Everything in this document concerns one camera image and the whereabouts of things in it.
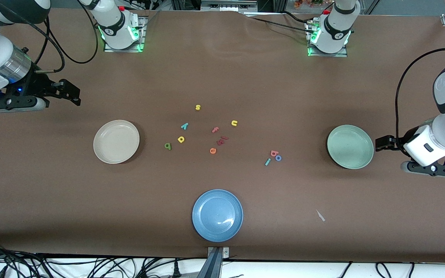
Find pale green plate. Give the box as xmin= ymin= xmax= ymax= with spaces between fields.
xmin=326 ymin=124 xmax=374 ymax=170

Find beige brown plate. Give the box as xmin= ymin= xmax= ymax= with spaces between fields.
xmin=93 ymin=120 xmax=140 ymax=164

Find brown table cover sheet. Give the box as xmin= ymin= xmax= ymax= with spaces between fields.
xmin=0 ymin=7 xmax=445 ymax=264

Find grey metal box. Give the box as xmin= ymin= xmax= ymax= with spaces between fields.
xmin=200 ymin=0 xmax=258 ymax=11

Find blue plate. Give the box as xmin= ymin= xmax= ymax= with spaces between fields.
xmin=192 ymin=189 xmax=244 ymax=243

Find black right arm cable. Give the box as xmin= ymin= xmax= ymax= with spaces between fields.
xmin=14 ymin=0 xmax=99 ymax=74

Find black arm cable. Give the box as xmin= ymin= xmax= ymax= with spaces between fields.
xmin=14 ymin=0 xmax=99 ymax=74
xmin=395 ymin=47 xmax=445 ymax=155

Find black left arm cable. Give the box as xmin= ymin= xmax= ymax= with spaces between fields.
xmin=395 ymin=47 xmax=445 ymax=155

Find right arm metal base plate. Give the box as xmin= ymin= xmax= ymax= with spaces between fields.
xmin=104 ymin=15 xmax=146 ymax=53

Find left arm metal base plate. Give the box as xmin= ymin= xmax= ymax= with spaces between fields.
xmin=307 ymin=19 xmax=349 ymax=58

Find black base cable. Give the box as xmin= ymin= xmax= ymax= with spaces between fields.
xmin=280 ymin=11 xmax=314 ymax=24
xmin=250 ymin=16 xmax=314 ymax=34

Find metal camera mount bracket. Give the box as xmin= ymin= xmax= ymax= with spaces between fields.
xmin=206 ymin=246 xmax=231 ymax=278

